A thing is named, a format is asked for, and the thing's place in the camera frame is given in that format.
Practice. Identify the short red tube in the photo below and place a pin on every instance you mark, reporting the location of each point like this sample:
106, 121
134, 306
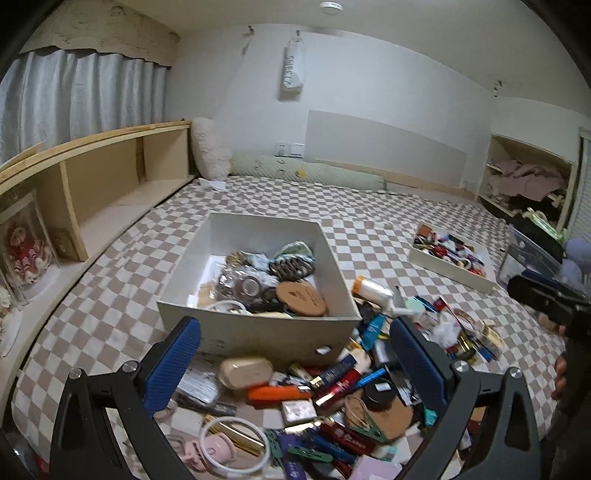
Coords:
341, 385

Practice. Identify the wooden wardrobe shelf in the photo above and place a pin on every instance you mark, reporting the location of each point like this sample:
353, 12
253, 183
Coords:
496, 147

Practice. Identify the white lotion bottle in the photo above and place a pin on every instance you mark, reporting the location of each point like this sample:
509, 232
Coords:
374, 288

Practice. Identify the bag of brown tape rolls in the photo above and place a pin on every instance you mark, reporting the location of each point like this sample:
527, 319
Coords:
242, 286

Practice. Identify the fluffy white pillow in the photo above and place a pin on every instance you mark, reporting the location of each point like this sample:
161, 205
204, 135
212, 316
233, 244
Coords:
210, 147

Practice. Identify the green bolster pillow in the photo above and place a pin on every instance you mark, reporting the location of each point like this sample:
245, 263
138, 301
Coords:
323, 177

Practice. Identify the white tray of trinkets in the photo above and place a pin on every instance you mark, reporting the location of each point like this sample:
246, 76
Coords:
455, 277

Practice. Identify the small white square case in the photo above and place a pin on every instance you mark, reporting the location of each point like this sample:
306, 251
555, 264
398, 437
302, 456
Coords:
298, 410

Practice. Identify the beige glasses case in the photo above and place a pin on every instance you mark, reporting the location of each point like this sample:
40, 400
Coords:
244, 371

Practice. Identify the gold metallic bar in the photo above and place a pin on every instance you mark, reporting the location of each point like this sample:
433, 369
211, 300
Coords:
240, 441

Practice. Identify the person's right hand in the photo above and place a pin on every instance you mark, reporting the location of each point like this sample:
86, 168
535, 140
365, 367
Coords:
561, 374

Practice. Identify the clear plastic storage bin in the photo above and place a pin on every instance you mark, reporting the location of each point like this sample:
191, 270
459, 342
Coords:
521, 258

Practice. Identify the lavender box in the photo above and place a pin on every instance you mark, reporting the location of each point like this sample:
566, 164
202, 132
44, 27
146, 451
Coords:
376, 468

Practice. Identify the beige curtain valance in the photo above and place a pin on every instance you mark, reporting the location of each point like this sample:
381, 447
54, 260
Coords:
101, 32

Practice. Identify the doll in clear case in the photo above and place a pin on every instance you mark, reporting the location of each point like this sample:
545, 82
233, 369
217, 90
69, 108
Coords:
25, 254

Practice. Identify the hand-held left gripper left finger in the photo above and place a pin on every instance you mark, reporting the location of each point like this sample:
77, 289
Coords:
173, 364

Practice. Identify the checkered bed blanket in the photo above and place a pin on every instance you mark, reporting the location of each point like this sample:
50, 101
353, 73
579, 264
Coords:
115, 277

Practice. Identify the white wall socket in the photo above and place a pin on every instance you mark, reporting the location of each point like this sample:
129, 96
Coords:
291, 150

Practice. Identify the lavender plush toy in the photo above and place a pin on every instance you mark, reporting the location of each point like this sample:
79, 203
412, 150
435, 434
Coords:
577, 263

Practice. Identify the long red tube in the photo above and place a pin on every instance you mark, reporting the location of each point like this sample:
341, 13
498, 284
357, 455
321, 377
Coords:
346, 438

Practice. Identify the pile of assorted small sundries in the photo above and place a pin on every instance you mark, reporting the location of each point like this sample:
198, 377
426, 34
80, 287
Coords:
461, 344

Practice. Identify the black round compact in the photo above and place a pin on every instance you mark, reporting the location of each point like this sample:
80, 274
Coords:
377, 396

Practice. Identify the wooden shelf unit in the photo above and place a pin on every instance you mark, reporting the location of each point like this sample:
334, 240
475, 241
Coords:
106, 175

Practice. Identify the heap of pink clothes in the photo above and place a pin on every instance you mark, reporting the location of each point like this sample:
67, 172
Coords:
526, 180

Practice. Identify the brown claw hair clip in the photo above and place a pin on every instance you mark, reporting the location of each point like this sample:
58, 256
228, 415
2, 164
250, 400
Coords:
288, 268

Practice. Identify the brown cork pad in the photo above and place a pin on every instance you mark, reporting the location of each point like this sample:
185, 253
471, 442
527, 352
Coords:
392, 420

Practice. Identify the round wooden hairbrush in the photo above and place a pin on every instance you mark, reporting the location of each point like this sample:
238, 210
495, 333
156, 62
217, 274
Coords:
300, 299

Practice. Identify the orange tube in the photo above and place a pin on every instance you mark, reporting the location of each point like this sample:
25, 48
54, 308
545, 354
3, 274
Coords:
277, 393

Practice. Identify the grey curtain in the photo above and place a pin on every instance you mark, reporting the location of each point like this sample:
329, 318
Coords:
69, 101

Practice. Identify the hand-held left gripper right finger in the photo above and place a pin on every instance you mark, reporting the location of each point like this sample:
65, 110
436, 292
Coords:
415, 360

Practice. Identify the white wall panel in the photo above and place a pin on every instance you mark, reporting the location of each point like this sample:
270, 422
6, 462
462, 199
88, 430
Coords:
383, 147

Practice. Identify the round ceiling light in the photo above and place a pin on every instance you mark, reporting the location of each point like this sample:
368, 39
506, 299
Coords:
331, 7

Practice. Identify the hanging white bag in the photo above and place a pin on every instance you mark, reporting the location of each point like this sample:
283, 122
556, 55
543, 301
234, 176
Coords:
292, 69

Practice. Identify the white crumpled tissue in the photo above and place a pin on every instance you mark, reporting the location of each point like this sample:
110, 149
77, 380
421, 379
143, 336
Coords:
214, 183

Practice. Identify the purple flat stick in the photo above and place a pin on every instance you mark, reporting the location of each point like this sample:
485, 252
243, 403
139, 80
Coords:
291, 470

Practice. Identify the green clothespin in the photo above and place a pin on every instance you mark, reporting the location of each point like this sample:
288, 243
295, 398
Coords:
295, 450
371, 427

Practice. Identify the white cardboard box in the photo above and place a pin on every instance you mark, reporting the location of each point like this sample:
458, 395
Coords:
258, 337

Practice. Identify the green patterned pouch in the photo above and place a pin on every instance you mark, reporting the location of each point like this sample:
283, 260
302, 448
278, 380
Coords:
293, 250

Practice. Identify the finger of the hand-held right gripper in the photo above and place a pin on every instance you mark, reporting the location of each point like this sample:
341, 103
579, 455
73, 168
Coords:
531, 293

